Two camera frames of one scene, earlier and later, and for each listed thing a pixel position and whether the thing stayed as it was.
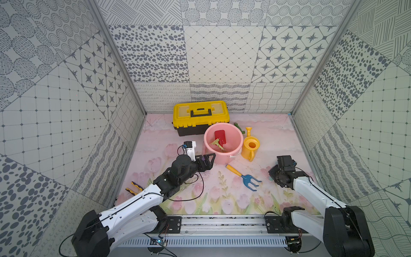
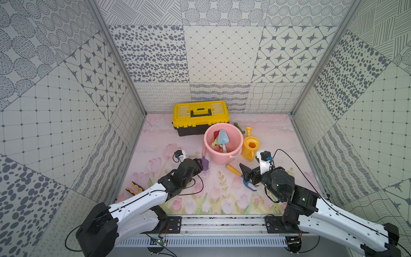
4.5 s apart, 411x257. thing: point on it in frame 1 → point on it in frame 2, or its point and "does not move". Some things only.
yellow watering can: [250, 144] does not move
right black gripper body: [275, 173] → [257, 177]
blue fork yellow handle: [246, 178] does not move
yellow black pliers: [136, 184] does not move
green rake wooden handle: [217, 142] does not move
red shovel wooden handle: [220, 135] → [218, 148]
